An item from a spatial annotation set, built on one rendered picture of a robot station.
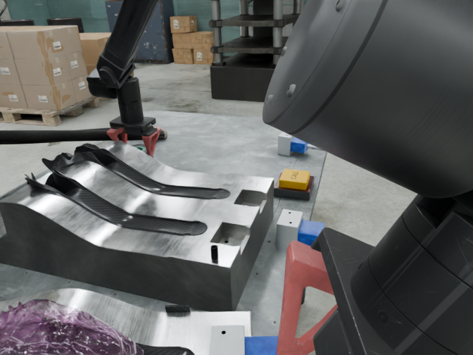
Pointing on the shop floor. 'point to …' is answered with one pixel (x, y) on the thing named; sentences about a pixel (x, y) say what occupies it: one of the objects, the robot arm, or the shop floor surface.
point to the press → (248, 49)
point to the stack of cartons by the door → (191, 41)
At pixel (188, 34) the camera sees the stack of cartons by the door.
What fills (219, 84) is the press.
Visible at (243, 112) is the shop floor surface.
